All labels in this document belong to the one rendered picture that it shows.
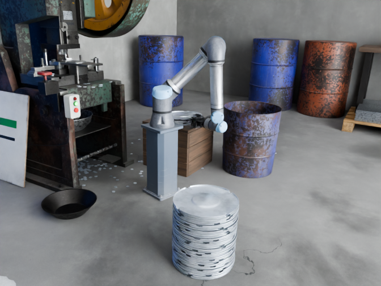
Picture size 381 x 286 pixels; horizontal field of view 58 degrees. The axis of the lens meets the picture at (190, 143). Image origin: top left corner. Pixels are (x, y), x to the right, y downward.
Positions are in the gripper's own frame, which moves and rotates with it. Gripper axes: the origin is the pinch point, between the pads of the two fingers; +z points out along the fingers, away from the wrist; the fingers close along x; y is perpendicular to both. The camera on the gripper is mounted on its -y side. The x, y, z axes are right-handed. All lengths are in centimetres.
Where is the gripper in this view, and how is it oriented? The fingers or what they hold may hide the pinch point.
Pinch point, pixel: (190, 118)
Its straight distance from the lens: 243.5
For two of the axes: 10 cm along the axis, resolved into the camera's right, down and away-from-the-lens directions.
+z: -6.4, -2.1, 7.4
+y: -7.7, 1.9, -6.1
